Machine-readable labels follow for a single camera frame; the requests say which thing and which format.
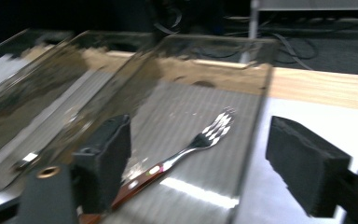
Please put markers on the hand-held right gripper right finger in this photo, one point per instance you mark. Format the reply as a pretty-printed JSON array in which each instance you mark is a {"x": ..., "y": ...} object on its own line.
[{"x": 304, "y": 168}]

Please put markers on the white metal desk frame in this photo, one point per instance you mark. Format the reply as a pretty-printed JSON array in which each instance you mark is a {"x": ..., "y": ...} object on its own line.
[{"x": 254, "y": 18}]

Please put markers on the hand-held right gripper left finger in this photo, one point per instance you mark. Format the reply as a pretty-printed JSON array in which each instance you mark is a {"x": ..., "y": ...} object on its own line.
[{"x": 102, "y": 168}]

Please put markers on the smoky clear plastic bin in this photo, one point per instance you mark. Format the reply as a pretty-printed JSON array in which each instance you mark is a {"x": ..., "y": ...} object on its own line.
[
  {"x": 0, "y": 71},
  {"x": 183, "y": 102},
  {"x": 59, "y": 102}
]

